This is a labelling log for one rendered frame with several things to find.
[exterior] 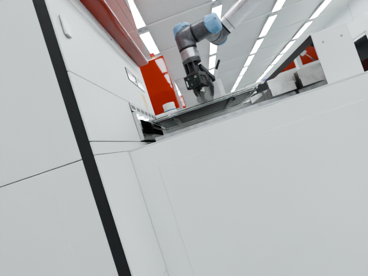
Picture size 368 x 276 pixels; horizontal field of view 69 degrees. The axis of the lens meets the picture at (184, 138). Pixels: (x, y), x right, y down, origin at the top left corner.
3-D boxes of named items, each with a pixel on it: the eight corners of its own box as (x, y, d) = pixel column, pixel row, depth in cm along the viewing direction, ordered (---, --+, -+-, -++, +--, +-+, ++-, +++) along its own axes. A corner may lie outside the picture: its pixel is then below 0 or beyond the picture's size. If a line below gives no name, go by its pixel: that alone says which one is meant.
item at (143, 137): (139, 141, 83) (130, 111, 83) (162, 141, 127) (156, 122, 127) (145, 139, 83) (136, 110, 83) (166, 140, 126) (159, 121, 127)
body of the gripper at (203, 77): (187, 92, 107) (178, 63, 108) (197, 92, 114) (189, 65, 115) (203, 84, 103) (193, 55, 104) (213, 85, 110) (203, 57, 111)
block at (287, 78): (269, 88, 87) (266, 80, 88) (266, 91, 91) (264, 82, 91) (293, 80, 87) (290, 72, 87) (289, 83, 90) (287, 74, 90)
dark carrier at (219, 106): (153, 123, 89) (153, 121, 89) (167, 128, 123) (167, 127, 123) (253, 89, 86) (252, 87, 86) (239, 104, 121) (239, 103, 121)
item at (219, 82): (214, 98, 127) (205, 72, 128) (214, 99, 131) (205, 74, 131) (226, 93, 127) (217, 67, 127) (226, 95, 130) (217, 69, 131)
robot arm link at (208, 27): (221, 16, 110) (197, 29, 115) (212, 7, 100) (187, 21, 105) (227, 34, 110) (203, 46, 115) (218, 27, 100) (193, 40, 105)
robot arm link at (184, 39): (185, 17, 105) (167, 28, 109) (194, 43, 105) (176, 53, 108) (193, 23, 112) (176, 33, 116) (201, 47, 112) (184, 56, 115)
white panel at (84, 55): (81, 159, 46) (15, -53, 48) (160, 148, 128) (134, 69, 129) (98, 153, 46) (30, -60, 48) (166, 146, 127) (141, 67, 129)
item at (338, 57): (328, 85, 68) (310, 33, 69) (274, 110, 123) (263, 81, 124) (365, 73, 68) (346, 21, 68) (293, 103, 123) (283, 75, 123)
